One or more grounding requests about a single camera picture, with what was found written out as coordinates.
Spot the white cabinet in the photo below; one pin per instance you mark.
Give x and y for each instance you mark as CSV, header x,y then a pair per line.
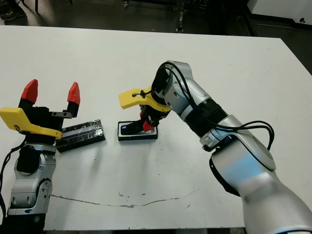
x,y
280,7

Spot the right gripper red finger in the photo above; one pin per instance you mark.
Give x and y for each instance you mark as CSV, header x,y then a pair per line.
x,y
147,126
141,115

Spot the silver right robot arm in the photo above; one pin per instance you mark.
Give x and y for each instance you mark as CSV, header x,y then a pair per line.
x,y
248,165

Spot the black chair legs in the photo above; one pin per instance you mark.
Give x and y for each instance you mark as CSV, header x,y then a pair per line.
x,y
36,7

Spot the black metal stand post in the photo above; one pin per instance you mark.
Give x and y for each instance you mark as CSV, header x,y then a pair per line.
x,y
181,22

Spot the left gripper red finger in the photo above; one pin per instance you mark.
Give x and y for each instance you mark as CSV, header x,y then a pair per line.
x,y
74,95
30,91

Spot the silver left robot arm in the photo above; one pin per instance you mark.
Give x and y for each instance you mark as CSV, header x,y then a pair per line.
x,y
29,190

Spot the dark sneaker of person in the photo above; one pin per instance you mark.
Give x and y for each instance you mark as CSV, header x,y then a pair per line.
x,y
11,15

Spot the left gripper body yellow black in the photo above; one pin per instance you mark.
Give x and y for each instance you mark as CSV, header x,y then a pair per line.
x,y
41,118

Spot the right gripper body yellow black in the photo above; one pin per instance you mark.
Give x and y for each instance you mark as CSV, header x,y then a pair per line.
x,y
131,98

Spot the black box with white liner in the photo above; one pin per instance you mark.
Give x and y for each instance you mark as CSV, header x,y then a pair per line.
x,y
136,138

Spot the small black knob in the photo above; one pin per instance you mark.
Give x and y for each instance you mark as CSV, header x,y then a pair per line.
x,y
302,20

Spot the black box lid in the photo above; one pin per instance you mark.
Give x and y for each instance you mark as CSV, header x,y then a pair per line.
x,y
85,136

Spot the small black camera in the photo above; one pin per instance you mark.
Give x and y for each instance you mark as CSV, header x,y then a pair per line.
x,y
129,130

